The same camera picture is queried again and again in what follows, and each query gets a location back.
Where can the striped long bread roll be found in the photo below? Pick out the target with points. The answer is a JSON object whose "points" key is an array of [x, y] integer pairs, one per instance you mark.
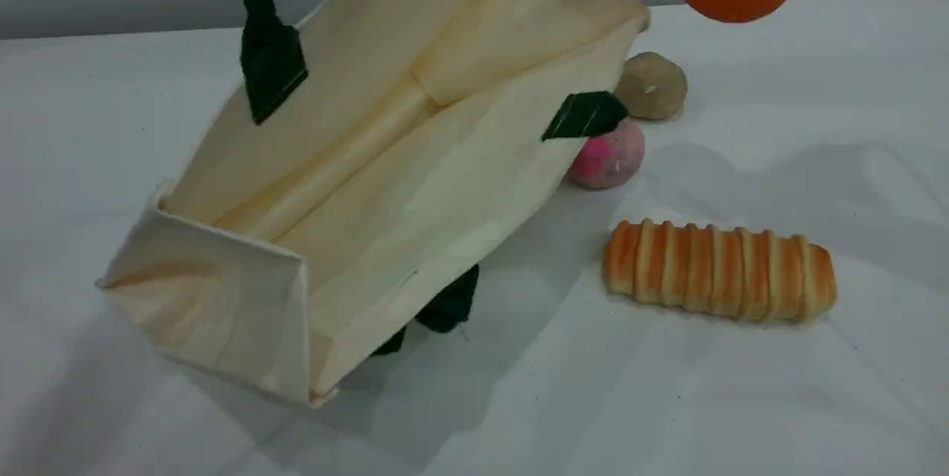
{"points": [[719, 272]]}

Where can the brownish green round fruit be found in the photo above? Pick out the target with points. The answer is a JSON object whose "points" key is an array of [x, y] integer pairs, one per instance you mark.
{"points": [[652, 87]]}

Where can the pink peach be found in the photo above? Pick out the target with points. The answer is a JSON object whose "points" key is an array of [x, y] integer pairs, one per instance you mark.
{"points": [[612, 161]]}

